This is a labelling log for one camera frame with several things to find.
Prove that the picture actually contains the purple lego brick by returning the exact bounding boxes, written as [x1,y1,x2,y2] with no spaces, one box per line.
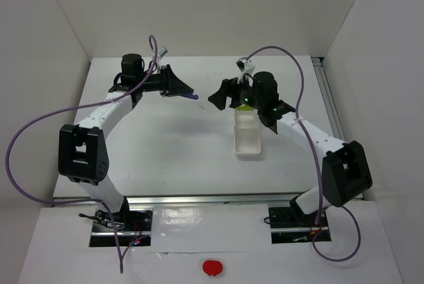
[182,93,199,100]

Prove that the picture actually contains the green lego brick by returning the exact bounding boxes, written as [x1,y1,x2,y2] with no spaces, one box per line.
[236,105,254,111]

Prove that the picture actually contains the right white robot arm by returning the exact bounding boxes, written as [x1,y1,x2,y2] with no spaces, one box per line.
[208,71,372,223]

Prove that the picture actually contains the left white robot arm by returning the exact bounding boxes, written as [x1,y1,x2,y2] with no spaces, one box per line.
[58,54,195,225]

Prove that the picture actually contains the white divided sorting tray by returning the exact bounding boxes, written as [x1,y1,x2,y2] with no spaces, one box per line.
[234,109,262,158]

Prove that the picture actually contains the red round button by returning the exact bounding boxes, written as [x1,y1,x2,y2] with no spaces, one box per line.
[202,260,224,277]

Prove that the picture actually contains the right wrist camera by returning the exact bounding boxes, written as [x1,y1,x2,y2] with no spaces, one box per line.
[236,58,255,73]

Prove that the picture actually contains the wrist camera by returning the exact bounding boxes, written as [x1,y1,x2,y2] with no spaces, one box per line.
[236,58,255,73]
[157,46,168,59]

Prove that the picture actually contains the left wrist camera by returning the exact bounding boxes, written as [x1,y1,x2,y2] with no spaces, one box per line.
[157,46,168,59]

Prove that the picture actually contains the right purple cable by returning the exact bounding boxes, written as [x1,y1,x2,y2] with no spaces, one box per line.
[244,45,362,261]

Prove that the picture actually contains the purple cable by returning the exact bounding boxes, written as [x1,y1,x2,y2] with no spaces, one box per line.
[4,34,166,274]
[244,45,362,261]

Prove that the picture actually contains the aluminium rail frame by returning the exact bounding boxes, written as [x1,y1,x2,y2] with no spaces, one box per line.
[49,56,365,207]

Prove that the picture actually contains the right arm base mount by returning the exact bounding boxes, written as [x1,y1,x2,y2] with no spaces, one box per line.
[263,207,331,244]

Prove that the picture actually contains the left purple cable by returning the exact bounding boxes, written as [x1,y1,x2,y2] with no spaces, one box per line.
[4,34,166,274]

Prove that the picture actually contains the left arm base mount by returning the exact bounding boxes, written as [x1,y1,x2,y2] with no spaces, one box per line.
[79,210,153,248]

